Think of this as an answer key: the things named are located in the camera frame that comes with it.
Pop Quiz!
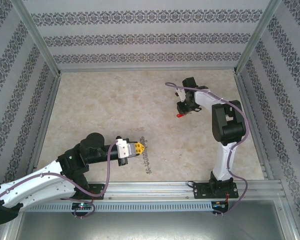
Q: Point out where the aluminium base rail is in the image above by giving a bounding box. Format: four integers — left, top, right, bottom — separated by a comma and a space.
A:
87, 181, 283, 201

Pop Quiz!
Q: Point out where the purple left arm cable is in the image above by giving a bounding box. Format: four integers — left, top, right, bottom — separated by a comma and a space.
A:
0, 141, 121, 219

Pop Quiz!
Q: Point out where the aluminium frame bar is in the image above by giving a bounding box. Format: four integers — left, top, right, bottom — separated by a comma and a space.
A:
233, 72, 275, 181
57, 66, 238, 74
26, 73, 63, 176
2, 219, 24, 240
273, 199, 300, 240

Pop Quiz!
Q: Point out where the grey sheet metal panel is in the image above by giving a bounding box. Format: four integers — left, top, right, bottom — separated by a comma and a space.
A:
14, 209, 288, 240

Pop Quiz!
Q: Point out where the aluminium frame post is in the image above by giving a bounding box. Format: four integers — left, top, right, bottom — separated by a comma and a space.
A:
232, 0, 283, 76
10, 0, 63, 77

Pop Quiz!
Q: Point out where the silver keyring with keys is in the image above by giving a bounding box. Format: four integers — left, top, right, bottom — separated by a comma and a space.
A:
139, 135, 154, 176

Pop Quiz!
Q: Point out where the grey slotted cable duct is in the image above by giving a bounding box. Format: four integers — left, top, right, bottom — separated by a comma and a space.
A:
27, 200, 215, 213

